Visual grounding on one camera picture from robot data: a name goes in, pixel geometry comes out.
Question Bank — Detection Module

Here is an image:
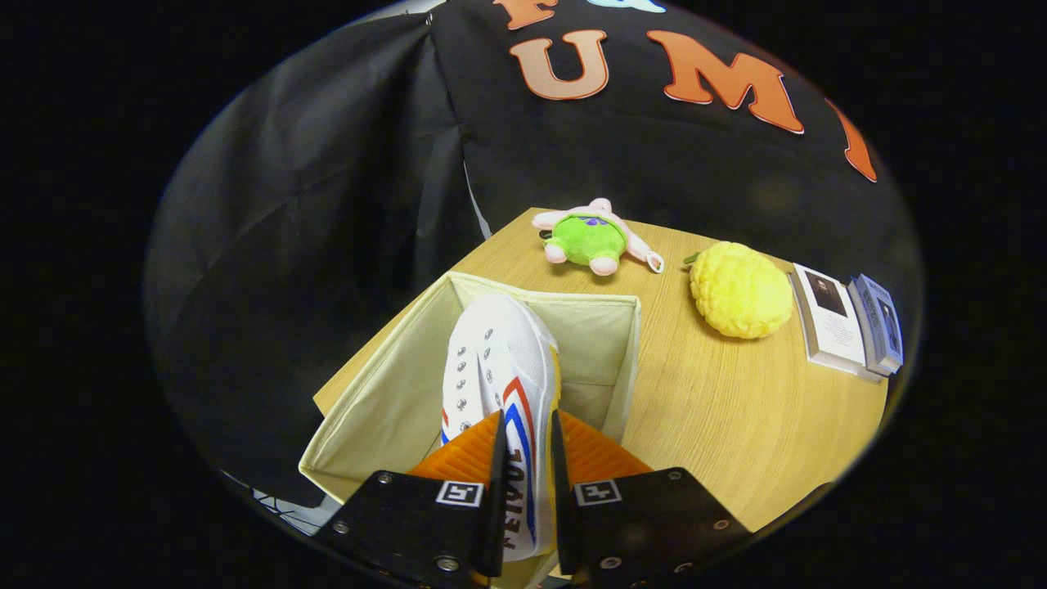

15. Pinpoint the brown fabric storage box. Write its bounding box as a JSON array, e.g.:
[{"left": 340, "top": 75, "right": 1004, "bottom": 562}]
[{"left": 299, "top": 270, "right": 643, "bottom": 589}]

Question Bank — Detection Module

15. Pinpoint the blue book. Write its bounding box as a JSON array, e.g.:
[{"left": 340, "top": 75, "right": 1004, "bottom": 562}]
[{"left": 857, "top": 273, "right": 905, "bottom": 369}]

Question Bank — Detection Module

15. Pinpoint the white canvas shoe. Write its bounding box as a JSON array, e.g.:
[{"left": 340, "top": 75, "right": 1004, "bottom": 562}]
[{"left": 440, "top": 292, "right": 564, "bottom": 564}]

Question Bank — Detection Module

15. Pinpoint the yellow fuzzy plush ball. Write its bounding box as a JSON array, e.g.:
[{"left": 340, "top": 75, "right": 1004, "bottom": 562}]
[{"left": 687, "top": 241, "right": 794, "bottom": 340}]

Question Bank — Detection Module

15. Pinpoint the white book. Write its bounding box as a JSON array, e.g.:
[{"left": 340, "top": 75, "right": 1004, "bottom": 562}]
[{"left": 788, "top": 262, "right": 880, "bottom": 384}]

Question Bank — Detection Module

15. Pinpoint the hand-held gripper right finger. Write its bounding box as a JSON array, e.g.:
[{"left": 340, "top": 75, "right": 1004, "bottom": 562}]
[{"left": 550, "top": 409, "right": 753, "bottom": 589}]

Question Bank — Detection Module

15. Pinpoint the pink and green plush toy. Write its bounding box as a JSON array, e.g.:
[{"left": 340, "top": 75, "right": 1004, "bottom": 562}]
[{"left": 532, "top": 197, "right": 665, "bottom": 277}]

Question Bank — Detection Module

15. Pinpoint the black backdrop cloth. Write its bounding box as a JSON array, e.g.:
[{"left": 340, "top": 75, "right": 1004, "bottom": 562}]
[{"left": 143, "top": 0, "right": 925, "bottom": 508}]

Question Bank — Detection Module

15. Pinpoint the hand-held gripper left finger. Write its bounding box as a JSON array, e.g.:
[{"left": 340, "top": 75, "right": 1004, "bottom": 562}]
[{"left": 315, "top": 409, "right": 508, "bottom": 589}]

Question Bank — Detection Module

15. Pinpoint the blue-spined book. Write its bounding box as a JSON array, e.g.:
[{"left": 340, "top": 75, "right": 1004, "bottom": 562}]
[{"left": 847, "top": 278, "right": 888, "bottom": 377}]

